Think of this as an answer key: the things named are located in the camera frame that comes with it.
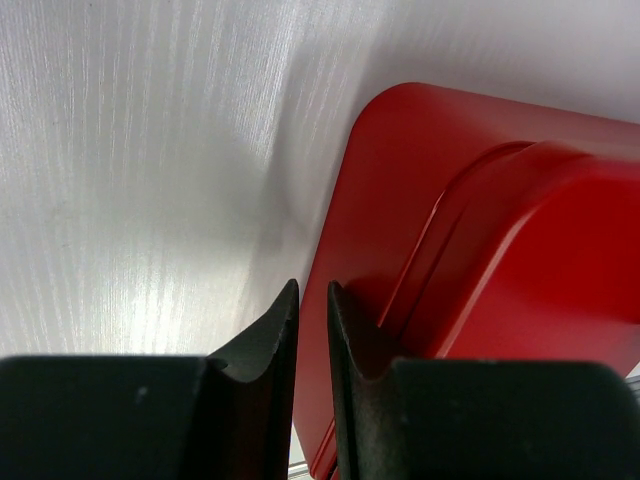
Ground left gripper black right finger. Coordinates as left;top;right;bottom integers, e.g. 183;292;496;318
327;282;639;479

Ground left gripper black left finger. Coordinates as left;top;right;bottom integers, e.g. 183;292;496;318
1;280;299;479

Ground red box lid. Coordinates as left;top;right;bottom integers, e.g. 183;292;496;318
377;141;639;373

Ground red square chocolate box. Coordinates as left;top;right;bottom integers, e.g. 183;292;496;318
293;83;639;479

